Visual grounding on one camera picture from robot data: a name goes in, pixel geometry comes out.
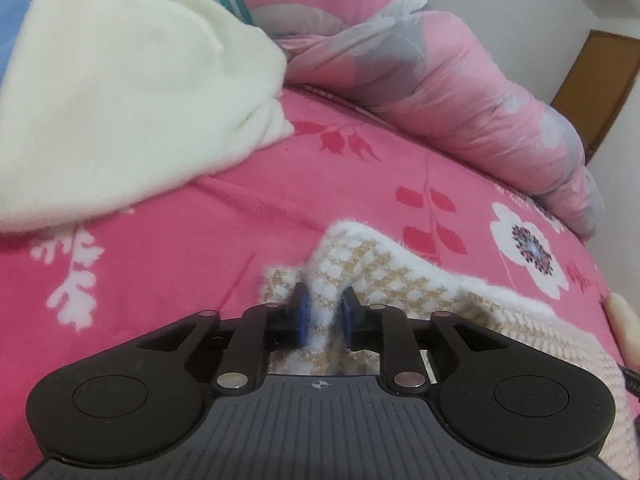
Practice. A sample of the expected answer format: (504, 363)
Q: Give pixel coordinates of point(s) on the cream knit cardigan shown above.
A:
(625, 326)

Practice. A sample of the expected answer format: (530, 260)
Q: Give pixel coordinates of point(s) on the pink flowered bed sheet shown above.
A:
(72, 291)

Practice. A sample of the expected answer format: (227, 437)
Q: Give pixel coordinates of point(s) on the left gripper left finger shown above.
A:
(251, 339)

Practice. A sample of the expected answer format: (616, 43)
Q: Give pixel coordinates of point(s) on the pink floral duvet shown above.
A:
(425, 73)

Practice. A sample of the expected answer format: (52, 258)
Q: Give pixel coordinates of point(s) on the white fleece blanket pile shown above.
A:
(105, 103)

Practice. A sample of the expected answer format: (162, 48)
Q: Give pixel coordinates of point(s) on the beige white checked coat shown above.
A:
(351, 254)

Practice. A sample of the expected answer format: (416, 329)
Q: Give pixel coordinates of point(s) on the brown wooden door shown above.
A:
(598, 85)

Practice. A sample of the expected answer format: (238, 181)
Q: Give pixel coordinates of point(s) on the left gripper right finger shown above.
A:
(395, 338)

